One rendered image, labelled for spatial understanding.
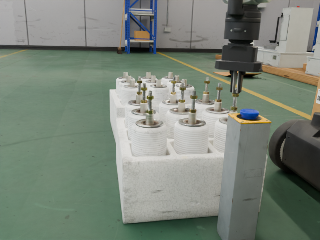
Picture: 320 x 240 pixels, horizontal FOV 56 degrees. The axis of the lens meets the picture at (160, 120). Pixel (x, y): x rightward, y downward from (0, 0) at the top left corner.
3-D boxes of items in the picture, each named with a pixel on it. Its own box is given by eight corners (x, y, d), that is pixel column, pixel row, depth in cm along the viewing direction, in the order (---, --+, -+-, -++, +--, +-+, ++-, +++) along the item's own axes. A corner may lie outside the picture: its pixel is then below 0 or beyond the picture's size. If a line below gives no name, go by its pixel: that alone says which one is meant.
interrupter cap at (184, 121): (173, 121, 85) (173, 118, 85) (196, 118, 88) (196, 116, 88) (187, 129, 78) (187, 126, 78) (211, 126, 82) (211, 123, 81)
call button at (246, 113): (252, 116, 69) (254, 107, 68) (261, 122, 65) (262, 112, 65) (236, 117, 68) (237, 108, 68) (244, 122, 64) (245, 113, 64)
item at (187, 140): (166, 177, 90) (168, 119, 85) (193, 172, 94) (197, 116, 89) (182, 193, 82) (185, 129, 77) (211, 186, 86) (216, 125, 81)
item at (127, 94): (140, 122, 143) (141, 84, 138) (144, 129, 134) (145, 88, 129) (120, 123, 141) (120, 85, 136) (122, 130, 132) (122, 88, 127)
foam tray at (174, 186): (213, 157, 123) (216, 115, 118) (260, 212, 87) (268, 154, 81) (116, 162, 116) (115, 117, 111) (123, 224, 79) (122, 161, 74)
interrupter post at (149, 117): (152, 126, 80) (152, 114, 79) (143, 125, 80) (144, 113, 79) (155, 124, 82) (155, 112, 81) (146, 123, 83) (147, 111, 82)
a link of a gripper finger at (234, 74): (235, 91, 84) (237, 68, 83) (232, 93, 82) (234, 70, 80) (229, 90, 85) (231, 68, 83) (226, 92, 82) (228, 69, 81)
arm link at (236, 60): (209, 69, 80) (213, 22, 77) (220, 66, 88) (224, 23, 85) (258, 73, 74) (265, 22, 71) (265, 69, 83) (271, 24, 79)
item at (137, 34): (147, 40, 670) (148, 31, 664) (149, 41, 647) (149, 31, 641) (134, 40, 664) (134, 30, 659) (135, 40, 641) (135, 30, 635)
